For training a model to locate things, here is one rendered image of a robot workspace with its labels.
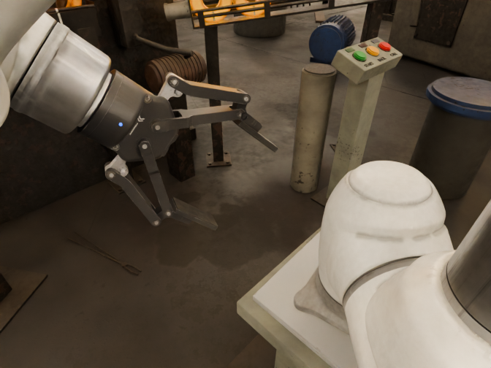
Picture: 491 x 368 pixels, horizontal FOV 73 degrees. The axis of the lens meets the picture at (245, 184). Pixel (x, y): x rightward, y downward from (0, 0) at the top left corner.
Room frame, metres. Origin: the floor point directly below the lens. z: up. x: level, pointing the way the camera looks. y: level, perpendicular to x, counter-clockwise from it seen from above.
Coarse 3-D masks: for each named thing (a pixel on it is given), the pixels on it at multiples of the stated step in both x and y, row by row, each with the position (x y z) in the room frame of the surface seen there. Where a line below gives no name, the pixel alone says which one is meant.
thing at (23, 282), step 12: (0, 276) 0.61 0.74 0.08; (12, 276) 0.67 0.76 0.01; (24, 276) 0.67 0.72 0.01; (36, 276) 0.67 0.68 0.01; (0, 288) 0.59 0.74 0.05; (12, 288) 0.62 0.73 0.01; (24, 288) 0.62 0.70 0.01; (36, 288) 0.62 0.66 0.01; (0, 300) 0.58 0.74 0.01; (12, 300) 0.58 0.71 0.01; (24, 300) 0.58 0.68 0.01; (0, 312) 0.54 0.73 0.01; (12, 312) 0.54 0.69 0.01; (0, 324) 0.50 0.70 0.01
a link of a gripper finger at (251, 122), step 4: (244, 92) 0.38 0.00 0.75; (232, 104) 0.38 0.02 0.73; (236, 104) 0.37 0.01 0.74; (240, 104) 0.37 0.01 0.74; (244, 104) 0.37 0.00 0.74; (232, 108) 0.38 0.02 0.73; (236, 108) 0.37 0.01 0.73; (244, 108) 0.37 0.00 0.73; (248, 116) 0.37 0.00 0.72; (244, 120) 0.37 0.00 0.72; (248, 120) 0.37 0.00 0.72; (252, 120) 0.37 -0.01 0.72; (256, 120) 0.38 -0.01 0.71; (248, 124) 0.37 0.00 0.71; (252, 124) 0.37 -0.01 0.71; (256, 124) 0.37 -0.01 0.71; (260, 124) 0.38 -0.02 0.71; (252, 128) 0.37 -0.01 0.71; (256, 128) 0.37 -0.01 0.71; (260, 128) 0.38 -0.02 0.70
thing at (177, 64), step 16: (160, 64) 1.19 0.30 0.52; (176, 64) 1.23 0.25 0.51; (192, 64) 1.26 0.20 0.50; (160, 80) 1.17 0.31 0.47; (192, 80) 1.25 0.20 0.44; (176, 144) 1.19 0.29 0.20; (176, 160) 1.19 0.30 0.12; (192, 160) 1.23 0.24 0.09; (176, 176) 1.21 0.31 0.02; (192, 176) 1.23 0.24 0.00
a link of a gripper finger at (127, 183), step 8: (104, 168) 0.31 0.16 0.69; (112, 168) 0.30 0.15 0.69; (112, 176) 0.30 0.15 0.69; (120, 176) 0.30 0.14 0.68; (128, 176) 0.31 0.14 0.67; (120, 184) 0.30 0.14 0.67; (128, 184) 0.30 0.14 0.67; (136, 184) 0.32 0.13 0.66; (128, 192) 0.30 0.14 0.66; (136, 192) 0.30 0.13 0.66; (136, 200) 0.30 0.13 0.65; (144, 200) 0.30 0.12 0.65; (144, 208) 0.30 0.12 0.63; (152, 208) 0.31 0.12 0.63; (152, 216) 0.30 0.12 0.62; (152, 224) 0.30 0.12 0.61
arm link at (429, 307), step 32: (480, 224) 0.18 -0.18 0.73; (448, 256) 0.20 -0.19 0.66; (480, 256) 0.16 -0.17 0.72; (352, 288) 0.24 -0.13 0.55; (384, 288) 0.21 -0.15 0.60; (416, 288) 0.18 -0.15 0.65; (448, 288) 0.16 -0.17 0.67; (480, 288) 0.14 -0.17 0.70; (352, 320) 0.21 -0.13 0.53; (384, 320) 0.17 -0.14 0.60; (416, 320) 0.15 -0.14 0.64; (448, 320) 0.14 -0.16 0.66; (480, 320) 0.13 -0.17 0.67; (384, 352) 0.15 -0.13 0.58; (416, 352) 0.13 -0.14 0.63; (448, 352) 0.12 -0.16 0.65; (480, 352) 0.12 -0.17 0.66
